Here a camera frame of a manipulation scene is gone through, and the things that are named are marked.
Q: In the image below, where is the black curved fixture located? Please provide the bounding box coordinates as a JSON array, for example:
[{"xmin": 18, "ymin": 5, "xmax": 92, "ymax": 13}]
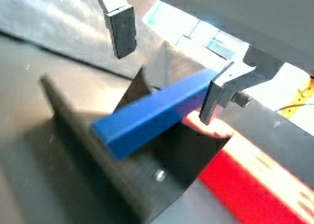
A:
[{"xmin": 40, "ymin": 71, "xmax": 227, "ymax": 224}]

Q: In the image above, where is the blue rectangular bar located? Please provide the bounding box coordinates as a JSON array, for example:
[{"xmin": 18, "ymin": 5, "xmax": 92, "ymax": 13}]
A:
[{"xmin": 91, "ymin": 69, "xmax": 216, "ymax": 160}]

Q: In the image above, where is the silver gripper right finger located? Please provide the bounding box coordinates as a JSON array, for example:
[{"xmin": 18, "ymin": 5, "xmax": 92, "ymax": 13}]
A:
[{"xmin": 200, "ymin": 45, "xmax": 283, "ymax": 125}]

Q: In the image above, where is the red shape-sorting board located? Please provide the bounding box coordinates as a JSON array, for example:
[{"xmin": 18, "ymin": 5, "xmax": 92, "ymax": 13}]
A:
[{"xmin": 183, "ymin": 111, "xmax": 314, "ymax": 224}]

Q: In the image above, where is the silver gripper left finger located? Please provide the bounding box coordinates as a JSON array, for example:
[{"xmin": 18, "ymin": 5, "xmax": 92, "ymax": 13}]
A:
[{"xmin": 97, "ymin": 0, "xmax": 137, "ymax": 59}]

